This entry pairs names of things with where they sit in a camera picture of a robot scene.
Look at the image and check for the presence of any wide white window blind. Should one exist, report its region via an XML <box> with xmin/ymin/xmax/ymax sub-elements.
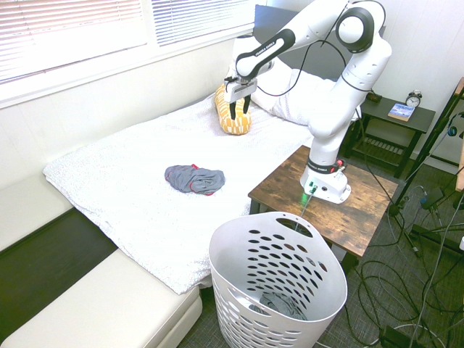
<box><xmin>0</xmin><ymin>0</ymin><xmax>148</xmax><ymax>86</ymax></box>

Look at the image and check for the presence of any black floor cable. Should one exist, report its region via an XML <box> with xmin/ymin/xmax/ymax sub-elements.
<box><xmin>344</xmin><ymin>249</ymin><xmax>464</xmax><ymax>348</ymax></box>

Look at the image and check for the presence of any black alarm clock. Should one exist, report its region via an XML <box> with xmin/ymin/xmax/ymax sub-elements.
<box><xmin>405</xmin><ymin>89</ymin><xmax>423</xmax><ymax>109</ymax></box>

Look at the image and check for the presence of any cream upholstered bench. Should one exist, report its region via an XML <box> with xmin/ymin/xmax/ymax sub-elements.
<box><xmin>0</xmin><ymin>173</ymin><xmax>203</xmax><ymax>348</ymax></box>

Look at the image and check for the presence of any grey clothes pile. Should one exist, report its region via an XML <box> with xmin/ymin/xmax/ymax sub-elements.
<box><xmin>249</xmin><ymin>291</ymin><xmax>309</xmax><ymax>322</ymax></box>

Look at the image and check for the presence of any dark headboard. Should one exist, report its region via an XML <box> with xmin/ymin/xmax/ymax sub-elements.
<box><xmin>252</xmin><ymin>4</ymin><xmax>349</xmax><ymax>83</ymax></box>

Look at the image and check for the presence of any dark robot base cable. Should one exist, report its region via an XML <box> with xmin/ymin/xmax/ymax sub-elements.
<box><xmin>294</xmin><ymin>183</ymin><xmax>317</xmax><ymax>233</ymax></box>

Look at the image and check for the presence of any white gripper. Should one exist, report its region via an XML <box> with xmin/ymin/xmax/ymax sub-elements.
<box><xmin>223</xmin><ymin>78</ymin><xmax>258</xmax><ymax>121</ymax></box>

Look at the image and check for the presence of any grey garment with red trim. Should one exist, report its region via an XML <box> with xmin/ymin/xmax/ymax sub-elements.
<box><xmin>164</xmin><ymin>163</ymin><xmax>226</xmax><ymax>197</ymax></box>

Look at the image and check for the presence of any bed with white sheet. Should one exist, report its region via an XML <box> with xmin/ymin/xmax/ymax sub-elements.
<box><xmin>42</xmin><ymin>92</ymin><xmax>315</xmax><ymax>295</ymax></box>

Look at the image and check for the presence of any black power adapter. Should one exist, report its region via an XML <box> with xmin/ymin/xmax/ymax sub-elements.
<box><xmin>419</xmin><ymin>187</ymin><xmax>445</xmax><ymax>210</ymax></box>

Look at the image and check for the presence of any light wooden board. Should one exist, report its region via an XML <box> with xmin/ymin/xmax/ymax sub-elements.
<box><xmin>454</xmin><ymin>76</ymin><xmax>464</xmax><ymax>193</ymax></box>

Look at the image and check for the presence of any rustic wooden side table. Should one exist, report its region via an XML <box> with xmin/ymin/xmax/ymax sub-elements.
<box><xmin>248</xmin><ymin>144</ymin><xmax>399</xmax><ymax>276</ymax></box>

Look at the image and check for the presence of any grey floor cable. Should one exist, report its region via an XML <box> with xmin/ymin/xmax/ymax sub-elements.
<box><xmin>411</xmin><ymin>186</ymin><xmax>464</xmax><ymax>348</ymax></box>

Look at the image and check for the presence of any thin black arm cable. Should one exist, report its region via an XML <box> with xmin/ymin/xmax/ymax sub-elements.
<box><xmin>253</xmin><ymin>6</ymin><xmax>363</xmax><ymax>97</ymax></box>

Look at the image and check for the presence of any large white pillow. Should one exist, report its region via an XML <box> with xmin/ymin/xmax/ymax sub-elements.
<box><xmin>249</xmin><ymin>67</ymin><xmax>336</xmax><ymax>127</ymax></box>

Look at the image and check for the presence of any black camera stand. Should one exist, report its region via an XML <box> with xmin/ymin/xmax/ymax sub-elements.
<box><xmin>394</xmin><ymin>81</ymin><xmax>464</xmax><ymax>257</ymax></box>

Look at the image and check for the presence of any yellow white patterned pillow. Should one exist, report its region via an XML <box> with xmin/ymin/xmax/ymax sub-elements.
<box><xmin>214</xmin><ymin>83</ymin><xmax>254</xmax><ymax>136</ymax></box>

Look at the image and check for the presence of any black power strip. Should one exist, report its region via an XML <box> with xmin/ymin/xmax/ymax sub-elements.
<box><xmin>378</xmin><ymin>325</ymin><xmax>411</xmax><ymax>348</ymax></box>

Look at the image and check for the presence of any black nightstand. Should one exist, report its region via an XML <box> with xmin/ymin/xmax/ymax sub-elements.
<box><xmin>342</xmin><ymin>94</ymin><xmax>437</xmax><ymax>178</ymax></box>

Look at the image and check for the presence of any white perforated laundry basket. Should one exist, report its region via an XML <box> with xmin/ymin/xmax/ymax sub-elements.
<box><xmin>208</xmin><ymin>212</ymin><xmax>348</xmax><ymax>348</ymax></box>

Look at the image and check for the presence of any blue covered book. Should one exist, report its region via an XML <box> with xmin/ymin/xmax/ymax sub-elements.
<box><xmin>387</xmin><ymin>102</ymin><xmax>416</xmax><ymax>123</ymax></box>

